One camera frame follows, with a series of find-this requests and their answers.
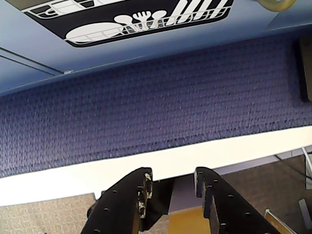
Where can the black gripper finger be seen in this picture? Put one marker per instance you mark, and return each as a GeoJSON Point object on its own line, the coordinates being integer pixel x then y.
{"type": "Point", "coordinates": [117, 207]}
{"type": "Point", "coordinates": [226, 207]}

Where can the yellow wooden block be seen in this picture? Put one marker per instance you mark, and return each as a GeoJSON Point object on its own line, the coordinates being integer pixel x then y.
{"type": "Point", "coordinates": [185, 221]}

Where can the blue woven mat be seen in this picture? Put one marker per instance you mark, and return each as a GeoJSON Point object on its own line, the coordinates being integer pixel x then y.
{"type": "Point", "coordinates": [146, 109]}

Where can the dark grey box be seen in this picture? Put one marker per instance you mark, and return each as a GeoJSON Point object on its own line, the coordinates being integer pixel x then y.
{"type": "Point", "coordinates": [304, 70]}

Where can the black dish rack sticker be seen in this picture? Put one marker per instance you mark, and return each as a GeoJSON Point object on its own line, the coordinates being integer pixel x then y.
{"type": "Point", "coordinates": [102, 22]}

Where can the metal bracket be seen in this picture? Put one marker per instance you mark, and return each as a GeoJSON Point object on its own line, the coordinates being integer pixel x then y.
{"type": "Point", "coordinates": [278, 221]}

